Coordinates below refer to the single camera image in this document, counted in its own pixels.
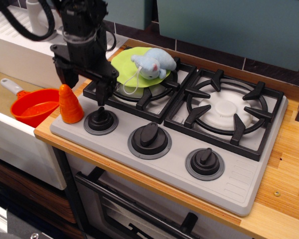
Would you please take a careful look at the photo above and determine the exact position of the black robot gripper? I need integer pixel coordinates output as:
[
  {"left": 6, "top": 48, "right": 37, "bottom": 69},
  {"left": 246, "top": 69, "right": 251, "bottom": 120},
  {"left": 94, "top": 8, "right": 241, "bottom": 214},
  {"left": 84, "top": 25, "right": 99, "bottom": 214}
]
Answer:
[{"left": 50, "top": 27, "right": 119, "bottom": 106}]

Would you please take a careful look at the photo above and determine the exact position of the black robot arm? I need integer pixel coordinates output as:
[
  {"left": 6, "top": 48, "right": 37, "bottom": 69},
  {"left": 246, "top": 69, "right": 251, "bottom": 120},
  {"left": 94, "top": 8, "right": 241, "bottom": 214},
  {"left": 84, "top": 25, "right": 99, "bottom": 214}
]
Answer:
[{"left": 50, "top": 0, "right": 119, "bottom": 106}]

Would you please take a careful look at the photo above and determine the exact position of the orange plastic carrot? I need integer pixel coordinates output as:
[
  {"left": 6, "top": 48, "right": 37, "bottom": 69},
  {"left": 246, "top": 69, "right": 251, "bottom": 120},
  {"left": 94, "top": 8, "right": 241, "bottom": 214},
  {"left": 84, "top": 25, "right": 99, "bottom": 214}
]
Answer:
[{"left": 59, "top": 84, "right": 84, "bottom": 123}]

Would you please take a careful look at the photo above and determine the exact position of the lime green plate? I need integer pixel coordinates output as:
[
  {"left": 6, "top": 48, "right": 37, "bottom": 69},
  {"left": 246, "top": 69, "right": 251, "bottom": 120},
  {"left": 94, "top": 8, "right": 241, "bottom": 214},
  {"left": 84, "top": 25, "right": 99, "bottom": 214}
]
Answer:
[{"left": 111, "top": 47, "right": 172, "bottom": 88}]

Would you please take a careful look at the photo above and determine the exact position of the black left stove knob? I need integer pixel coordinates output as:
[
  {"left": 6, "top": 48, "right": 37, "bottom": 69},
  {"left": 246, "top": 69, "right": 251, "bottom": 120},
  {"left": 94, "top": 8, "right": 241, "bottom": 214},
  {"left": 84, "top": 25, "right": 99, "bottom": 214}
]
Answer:
[{"left": 84, "top": 107, "right": 119, "bottom": 135}]

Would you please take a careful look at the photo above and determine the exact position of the black stove knob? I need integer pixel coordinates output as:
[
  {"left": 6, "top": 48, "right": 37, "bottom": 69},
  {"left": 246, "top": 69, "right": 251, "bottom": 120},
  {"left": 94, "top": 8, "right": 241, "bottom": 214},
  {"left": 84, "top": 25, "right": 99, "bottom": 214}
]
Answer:
[
  {"left": 128, "top": 122, "right": 172, "bottom": 160},
  {"left": 84, "top": 107, "right": 119, "bottom": 135},
  {"left": 185, "top": 148, "right": 225, "bottom": 181}
]

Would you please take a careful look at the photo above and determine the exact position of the white toy sink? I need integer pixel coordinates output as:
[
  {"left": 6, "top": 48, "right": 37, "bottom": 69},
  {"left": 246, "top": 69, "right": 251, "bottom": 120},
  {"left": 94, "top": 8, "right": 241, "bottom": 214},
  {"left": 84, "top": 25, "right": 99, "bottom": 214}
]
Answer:
[{"left": 0, "top": 12, "right": 66, "bottom": 190}]

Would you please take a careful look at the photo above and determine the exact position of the blue plush toy animal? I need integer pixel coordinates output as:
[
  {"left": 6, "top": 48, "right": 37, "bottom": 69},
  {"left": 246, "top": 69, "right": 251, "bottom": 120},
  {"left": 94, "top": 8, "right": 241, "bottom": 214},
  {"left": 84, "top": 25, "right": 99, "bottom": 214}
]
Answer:
[{"left": 131, "top": 48, "right": 177, "bottom": 80}]

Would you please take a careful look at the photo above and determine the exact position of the grey toy faucet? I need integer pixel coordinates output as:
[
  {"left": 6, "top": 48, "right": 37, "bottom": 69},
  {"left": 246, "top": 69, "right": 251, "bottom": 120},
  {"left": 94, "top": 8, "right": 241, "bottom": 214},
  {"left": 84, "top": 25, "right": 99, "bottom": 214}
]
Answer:
[{"left": 26, "top": 0, "right": 49, "bottom": 36}]

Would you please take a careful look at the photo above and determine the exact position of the black middle stove knob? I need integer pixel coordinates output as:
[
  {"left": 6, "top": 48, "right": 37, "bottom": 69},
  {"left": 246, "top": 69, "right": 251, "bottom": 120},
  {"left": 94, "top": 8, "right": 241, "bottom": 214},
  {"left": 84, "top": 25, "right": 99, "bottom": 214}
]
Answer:
[{"left": 128, "top": 122, "right": 172, "bottom": 160}]

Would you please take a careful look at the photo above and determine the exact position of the toy oven door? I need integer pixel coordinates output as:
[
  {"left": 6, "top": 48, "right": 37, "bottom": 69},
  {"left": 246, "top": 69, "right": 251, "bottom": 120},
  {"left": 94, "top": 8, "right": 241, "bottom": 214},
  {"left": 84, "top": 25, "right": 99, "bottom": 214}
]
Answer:
[{"left": 66, "top": 154, "right": 248, "bottom": 239}]

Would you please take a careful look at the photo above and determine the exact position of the grey toy stove top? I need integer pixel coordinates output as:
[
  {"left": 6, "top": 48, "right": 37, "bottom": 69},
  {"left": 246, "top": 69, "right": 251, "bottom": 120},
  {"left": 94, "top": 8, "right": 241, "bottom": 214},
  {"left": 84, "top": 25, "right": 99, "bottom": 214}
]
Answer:
[{"left": 50, "top": 69, "right": 288, "bottom": 216}]

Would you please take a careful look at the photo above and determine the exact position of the black right stove knob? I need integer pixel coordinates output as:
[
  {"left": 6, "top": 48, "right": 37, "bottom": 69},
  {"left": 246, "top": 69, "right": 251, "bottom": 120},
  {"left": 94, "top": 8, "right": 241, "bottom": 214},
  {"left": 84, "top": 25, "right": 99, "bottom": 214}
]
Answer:
[{"left": 185, "top": 148, "right": 225, "bottom": 181}]

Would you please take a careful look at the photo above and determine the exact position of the black right burner grate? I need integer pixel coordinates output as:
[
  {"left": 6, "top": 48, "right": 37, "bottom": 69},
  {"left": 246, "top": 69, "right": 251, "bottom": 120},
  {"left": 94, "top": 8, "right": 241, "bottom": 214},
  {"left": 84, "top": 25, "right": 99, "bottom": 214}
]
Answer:
[{"left": 164, "top": 69, "right": 288, "bottom": 161}]

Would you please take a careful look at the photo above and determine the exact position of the orange pot with grey handle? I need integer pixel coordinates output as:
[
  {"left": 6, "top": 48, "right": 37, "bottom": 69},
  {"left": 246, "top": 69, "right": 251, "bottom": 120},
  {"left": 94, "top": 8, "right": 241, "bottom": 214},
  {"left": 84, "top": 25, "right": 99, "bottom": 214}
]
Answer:
[{"left": 0, "top": 78, "right": 59, "bottom": 128}]

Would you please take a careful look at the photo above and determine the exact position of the black oven door handle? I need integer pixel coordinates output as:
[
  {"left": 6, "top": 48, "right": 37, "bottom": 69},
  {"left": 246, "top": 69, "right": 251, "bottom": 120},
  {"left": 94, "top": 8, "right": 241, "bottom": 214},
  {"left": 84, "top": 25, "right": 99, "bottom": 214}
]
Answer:
[{"left": 74, "top": 167, "right": 198, "bottom": 239}]

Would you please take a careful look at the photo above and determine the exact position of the teal wall cabinet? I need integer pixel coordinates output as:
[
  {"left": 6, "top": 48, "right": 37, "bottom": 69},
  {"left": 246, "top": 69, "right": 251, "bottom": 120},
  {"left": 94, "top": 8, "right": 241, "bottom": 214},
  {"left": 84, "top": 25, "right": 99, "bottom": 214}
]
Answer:
[{"left": 106, "top": 0, "right": 299, "bottom": 71}]

